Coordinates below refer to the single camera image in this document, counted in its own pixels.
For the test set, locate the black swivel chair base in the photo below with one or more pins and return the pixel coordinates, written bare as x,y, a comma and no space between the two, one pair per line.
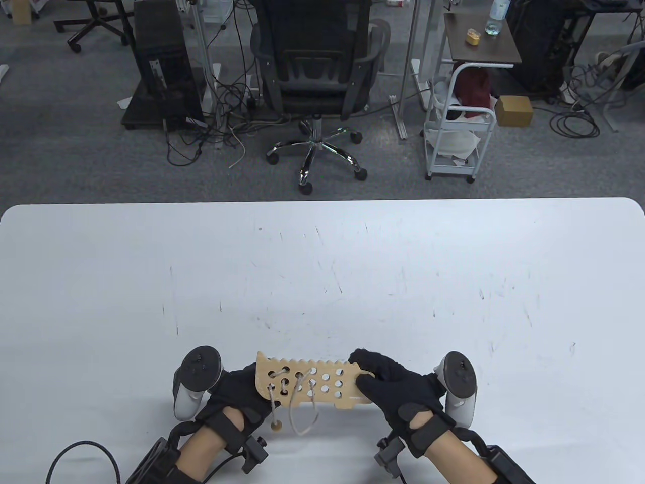
95,15

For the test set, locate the dark brown side table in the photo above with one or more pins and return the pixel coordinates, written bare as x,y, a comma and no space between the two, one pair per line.
486,50

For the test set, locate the black grey hand controller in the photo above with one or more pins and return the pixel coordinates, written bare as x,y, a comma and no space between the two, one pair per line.
194,370
458,378

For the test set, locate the white rolling cart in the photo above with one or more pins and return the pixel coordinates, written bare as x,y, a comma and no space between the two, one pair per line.
485,146

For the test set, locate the person's left hand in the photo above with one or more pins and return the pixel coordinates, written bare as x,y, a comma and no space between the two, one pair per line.
237,393

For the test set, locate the black grey left hand controller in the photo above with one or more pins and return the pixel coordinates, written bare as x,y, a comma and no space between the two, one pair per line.
194,370

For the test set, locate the clear water bottle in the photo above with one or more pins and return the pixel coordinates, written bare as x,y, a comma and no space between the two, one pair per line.
496,15

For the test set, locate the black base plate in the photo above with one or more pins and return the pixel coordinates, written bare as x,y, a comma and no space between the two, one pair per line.
138,113

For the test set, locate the dark red bag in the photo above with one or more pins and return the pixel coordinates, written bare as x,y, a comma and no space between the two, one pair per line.
473,88

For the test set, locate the black left glove sensor module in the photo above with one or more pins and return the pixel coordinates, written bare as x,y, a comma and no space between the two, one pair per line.
254,451

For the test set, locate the small cardboard box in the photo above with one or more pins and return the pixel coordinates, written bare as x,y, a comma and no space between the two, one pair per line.
20,11

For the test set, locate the black grey right hand controller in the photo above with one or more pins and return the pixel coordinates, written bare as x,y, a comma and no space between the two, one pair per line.
458,378

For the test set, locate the person's right forearm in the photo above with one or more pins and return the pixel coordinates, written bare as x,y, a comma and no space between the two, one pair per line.
458,464

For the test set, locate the black equipment cabinet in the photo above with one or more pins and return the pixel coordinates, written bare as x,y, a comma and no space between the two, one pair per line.
539,45

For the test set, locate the white paper sheet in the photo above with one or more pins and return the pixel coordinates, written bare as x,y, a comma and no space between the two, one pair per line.
124,102

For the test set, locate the black glove sensor module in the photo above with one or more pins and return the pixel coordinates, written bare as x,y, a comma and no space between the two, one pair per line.
254,451
388,454

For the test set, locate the white cloth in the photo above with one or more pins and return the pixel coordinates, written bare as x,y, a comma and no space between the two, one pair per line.
453,141

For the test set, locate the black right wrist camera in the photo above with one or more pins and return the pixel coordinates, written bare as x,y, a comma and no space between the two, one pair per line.
509,466

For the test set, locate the white floor object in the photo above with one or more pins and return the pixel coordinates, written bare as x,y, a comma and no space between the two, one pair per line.
3,73

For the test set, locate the clear plastic box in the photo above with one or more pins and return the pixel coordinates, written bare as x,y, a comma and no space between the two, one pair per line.
216,10

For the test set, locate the person's left forearm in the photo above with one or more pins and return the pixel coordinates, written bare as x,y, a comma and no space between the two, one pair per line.
201,454

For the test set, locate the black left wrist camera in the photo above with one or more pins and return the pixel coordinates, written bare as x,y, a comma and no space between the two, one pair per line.
151,461

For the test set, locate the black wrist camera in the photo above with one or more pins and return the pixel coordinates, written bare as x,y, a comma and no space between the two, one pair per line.
151,461
509,466

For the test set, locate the grey desk leg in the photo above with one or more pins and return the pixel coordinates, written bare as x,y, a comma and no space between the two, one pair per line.
609,113

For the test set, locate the black mesh office chair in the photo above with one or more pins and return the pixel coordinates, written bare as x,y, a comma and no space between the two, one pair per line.
317,45

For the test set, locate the brown cardboard box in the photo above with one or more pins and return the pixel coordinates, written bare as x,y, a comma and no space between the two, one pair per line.
514,112

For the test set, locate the black computer tower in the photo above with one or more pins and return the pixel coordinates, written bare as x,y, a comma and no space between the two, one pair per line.
161,45

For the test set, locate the small yellow case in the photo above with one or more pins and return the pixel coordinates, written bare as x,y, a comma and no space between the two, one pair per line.
472,37

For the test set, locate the person's right hand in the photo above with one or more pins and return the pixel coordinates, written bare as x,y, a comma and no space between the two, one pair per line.
403,393

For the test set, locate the wooden crocodile lacing toy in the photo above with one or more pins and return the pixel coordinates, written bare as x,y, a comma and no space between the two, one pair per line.
342,401

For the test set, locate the black right glove sensor module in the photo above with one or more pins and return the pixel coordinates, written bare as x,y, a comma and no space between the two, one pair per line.
388,454

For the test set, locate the aluminium frame post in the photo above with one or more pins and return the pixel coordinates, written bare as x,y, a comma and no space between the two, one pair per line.
201,50
409,50

